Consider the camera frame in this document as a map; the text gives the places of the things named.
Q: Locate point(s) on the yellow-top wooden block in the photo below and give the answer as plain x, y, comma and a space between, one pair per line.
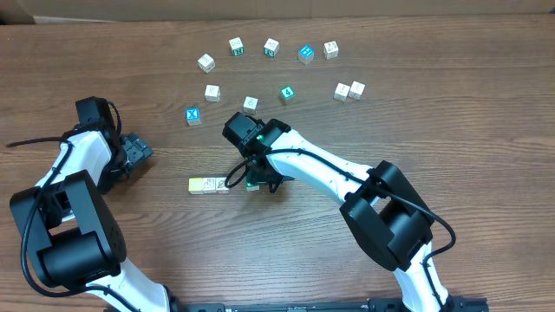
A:
195, 186

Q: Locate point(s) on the yellow O wooden block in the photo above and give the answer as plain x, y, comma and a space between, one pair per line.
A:
330, 50

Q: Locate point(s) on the green J wooden block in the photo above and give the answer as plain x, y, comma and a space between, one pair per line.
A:
271, 47

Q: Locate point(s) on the green 4 wooden block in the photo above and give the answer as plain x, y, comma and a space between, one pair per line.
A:
286, 93

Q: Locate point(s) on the plain globe wooden block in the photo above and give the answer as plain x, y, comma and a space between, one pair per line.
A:
212, 93

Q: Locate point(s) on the green-edged picture wooden block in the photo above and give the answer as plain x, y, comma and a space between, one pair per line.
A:
209, 185

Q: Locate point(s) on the yellow anchor wooden block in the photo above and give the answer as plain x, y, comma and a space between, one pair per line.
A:
356, 90

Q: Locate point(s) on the green K wooden block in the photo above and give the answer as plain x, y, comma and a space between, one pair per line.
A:
237, 47

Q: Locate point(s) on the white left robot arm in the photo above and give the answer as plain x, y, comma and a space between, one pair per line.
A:
71, 242

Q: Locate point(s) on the blue-top wooden block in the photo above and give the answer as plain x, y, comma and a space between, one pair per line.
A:
306, 54

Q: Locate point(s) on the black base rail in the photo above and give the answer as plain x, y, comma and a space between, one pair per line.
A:
455, 304

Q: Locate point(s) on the green 7 wooden block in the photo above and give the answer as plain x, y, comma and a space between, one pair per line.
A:
250, 187

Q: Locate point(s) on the yellow-edged wooden block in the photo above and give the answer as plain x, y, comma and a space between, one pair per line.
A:
206, 63

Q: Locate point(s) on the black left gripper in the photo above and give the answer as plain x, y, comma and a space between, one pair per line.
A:
137, 148

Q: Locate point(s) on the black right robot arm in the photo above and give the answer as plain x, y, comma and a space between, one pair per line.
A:
385, 214

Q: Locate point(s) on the yellow G wooden block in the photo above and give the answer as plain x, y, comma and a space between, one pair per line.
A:
341, 92

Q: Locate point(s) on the blue D wooden block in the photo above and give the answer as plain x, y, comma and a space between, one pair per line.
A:
250, 105

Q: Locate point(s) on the blue X wooden block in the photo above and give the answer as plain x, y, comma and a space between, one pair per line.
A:
193, 116

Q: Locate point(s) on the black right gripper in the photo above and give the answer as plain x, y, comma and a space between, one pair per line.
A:
257, 177

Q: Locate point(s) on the red Y wooden block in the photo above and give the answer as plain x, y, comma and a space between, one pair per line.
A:
220, 185

